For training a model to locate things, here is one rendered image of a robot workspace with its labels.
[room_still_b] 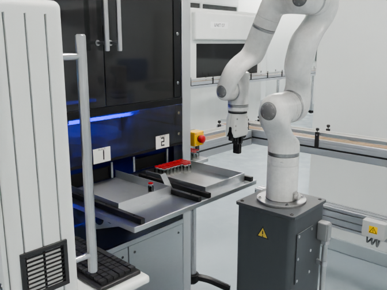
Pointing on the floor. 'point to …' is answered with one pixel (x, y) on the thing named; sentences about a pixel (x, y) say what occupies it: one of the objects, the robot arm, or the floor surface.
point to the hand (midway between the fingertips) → (236, 148)
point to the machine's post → (179, 152)
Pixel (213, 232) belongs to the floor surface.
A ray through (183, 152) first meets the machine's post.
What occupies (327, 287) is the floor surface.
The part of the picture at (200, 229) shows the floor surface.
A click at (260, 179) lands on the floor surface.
